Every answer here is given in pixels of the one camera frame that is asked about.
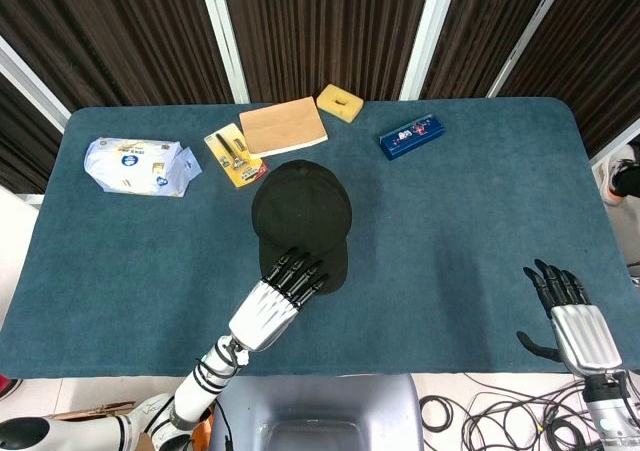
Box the blue printed pencil box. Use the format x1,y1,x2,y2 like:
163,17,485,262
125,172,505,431
378,113,448,162

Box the brown cardboard piece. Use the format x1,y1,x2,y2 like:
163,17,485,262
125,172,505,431
47,400,137,421

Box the razor in yellow blister pack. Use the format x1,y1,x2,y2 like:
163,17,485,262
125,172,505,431
203,122,269,189

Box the white orange sneaker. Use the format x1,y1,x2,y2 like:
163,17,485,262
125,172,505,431
592,144,637,206

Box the black baseball cap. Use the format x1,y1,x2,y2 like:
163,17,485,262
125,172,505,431
250,159,353,300

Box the blue white tissue pack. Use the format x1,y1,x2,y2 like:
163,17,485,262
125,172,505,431
83,137,203,198

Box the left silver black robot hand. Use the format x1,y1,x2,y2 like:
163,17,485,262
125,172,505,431
228,247,332,353

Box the brown paper notebook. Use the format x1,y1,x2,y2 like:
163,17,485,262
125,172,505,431
238,96,329,159

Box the blue felt table cover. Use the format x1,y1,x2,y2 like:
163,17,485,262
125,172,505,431
0,96,640,380

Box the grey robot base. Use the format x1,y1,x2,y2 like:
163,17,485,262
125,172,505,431
207,373,426,451

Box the yellow sponge block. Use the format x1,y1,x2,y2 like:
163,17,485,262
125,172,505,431
316,83,365,122

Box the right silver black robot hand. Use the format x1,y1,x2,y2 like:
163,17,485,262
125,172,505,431
516,258,624,375

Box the black floor cables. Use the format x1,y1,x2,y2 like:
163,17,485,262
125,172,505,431
418,372,611,451

